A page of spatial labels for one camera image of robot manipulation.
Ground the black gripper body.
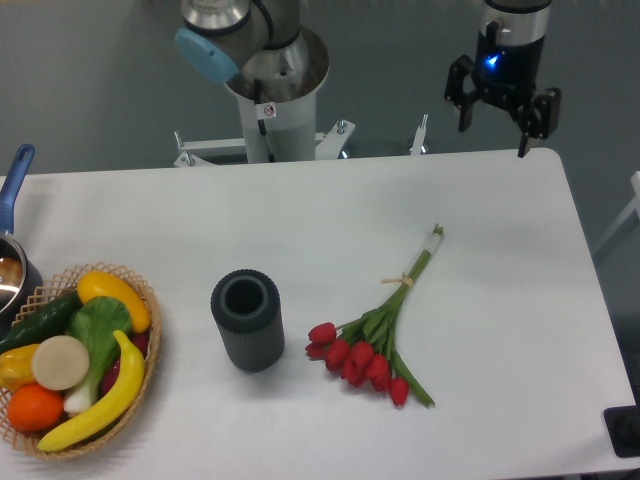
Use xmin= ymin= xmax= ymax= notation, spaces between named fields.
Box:
xmin=472 ymin=1 xmax=551 ymax=110

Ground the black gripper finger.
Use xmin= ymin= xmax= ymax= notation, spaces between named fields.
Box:
xmin=518 ymin=88 xmax=561 ymax=158
xmin=444 ymin=55 xmax=480 ymax=132

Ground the red tulip bouquet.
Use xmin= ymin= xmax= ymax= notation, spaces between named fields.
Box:
xmin=305 ymin=224 xmax=445 ymax=408

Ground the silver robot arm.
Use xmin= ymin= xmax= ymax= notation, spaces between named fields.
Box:
xmin=175 ymin=1 xmax=561 ymax=163

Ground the dark grey ribbed vase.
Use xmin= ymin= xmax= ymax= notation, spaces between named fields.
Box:
xmin=210 ymin=269 xmax=285 ymax=372

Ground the black device at table edge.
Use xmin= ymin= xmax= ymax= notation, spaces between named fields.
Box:
xmin=603 ymin=405 xmax=640 ymax=458

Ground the green bok choy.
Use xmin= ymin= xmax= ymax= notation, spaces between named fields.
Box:
xmin=64 ymin=296 xmax=132 ymax=416

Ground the woven wicker basket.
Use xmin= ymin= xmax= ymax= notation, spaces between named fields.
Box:
xmin=1 ymin=262 xmax=161 ymax=461

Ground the yellow banana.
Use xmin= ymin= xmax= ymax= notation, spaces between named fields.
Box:
xmin=37 ymin=330 xmax=145 ymax=453

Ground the green cucumber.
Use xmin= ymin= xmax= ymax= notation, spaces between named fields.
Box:
xmin=1 ymin=290 xmax=82 ymax=353

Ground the beige round disc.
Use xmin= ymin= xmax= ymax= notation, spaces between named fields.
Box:
xmin=31 ymin=335 xmax=89 ymax=391

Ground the yellow bell pepper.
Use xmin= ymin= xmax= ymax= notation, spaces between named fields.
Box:
xmin=1 ymin=344 xmax=39 ymax=391

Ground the orange fruit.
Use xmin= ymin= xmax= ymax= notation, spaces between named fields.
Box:
xmin=7 ymin=383 xmax=63 ymax=432

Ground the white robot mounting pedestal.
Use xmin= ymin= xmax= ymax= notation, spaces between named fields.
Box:
xmin=173 ymin=90 xmax=429 ymax=167

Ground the blue handled saucepan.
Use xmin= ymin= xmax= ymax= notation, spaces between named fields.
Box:
xmin=1 ymin=144 xmax=43 ymax=338

